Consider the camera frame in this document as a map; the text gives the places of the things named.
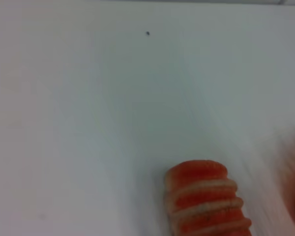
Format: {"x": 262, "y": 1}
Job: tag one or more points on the orange striped shrimp toy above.
{"x": 204, "y": 196}

